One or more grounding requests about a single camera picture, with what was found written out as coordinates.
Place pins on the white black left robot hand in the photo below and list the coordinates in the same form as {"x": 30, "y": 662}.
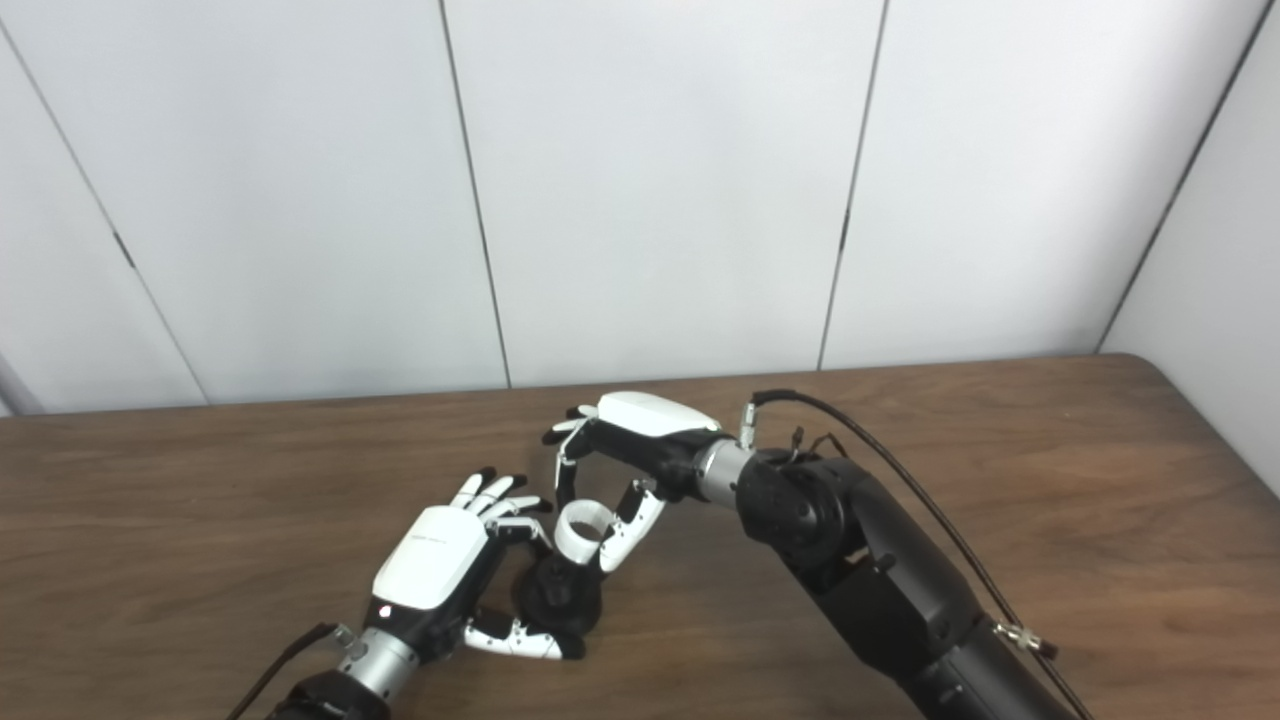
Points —
{"x": 435, "y": 560}

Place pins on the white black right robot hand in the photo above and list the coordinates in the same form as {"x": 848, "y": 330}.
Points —
{"x": 650, "y": 420}

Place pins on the round black part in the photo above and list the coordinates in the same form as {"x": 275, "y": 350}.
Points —
{"x": 560, "y": 600}

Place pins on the grey wall corner post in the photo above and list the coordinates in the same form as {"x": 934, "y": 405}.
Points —
{"x": 15, "y": 390}

